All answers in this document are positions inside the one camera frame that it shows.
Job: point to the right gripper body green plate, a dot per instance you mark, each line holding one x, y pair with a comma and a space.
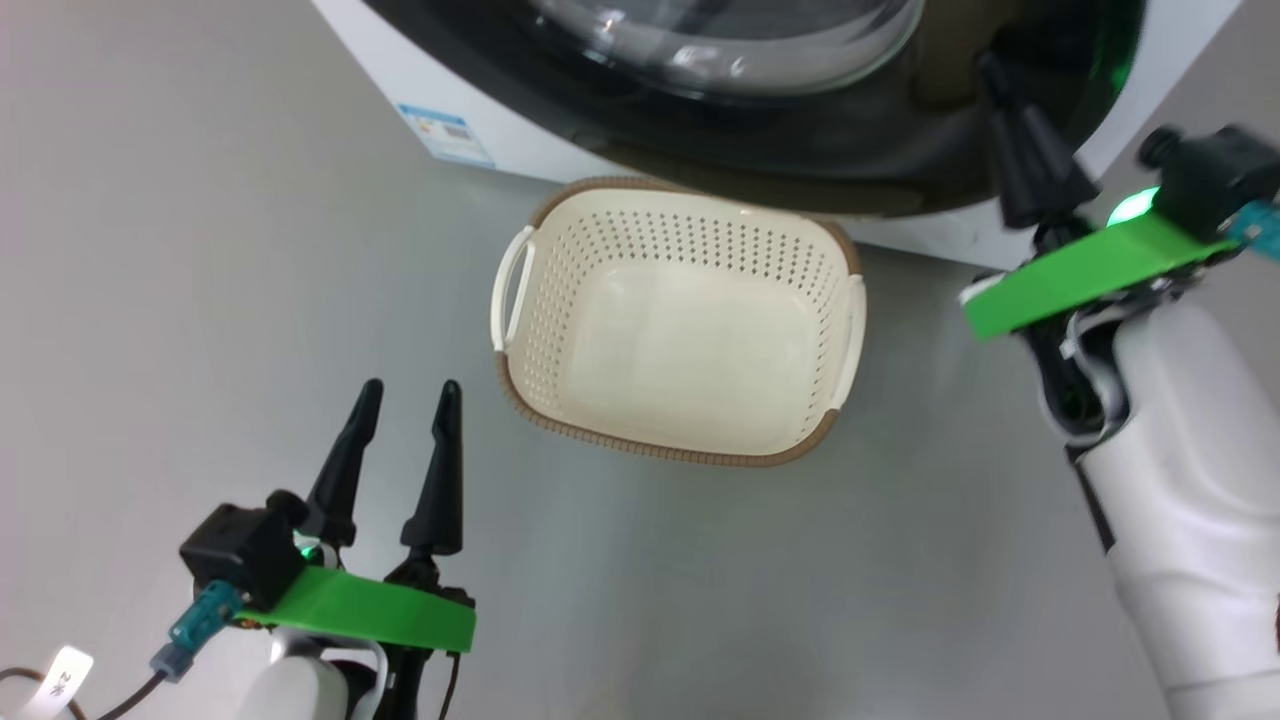
1090, 270

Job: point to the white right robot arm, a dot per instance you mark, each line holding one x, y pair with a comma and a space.
1190, 520

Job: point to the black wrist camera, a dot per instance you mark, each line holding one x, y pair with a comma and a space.
1215, 180
240, 555

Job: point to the white front-load washing machine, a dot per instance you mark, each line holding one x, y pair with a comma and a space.
950, 240

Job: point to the left gripper body green plate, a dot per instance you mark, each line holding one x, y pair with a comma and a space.
380, 615

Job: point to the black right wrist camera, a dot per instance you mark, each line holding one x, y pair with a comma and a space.
1215, 180

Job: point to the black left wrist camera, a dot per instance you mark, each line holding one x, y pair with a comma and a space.
240, 555

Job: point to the black round glass machine door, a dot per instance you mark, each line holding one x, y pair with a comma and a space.
700, 140

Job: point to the blue energy label sticker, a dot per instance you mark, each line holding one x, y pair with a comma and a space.
445, 135

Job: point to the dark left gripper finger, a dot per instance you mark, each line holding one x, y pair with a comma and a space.
340, 490
440, 500

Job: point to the cream perforated laundry basket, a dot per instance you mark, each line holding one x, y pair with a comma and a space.
690, 350

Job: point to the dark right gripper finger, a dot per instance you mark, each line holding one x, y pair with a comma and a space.
1065, 180
1020, 180

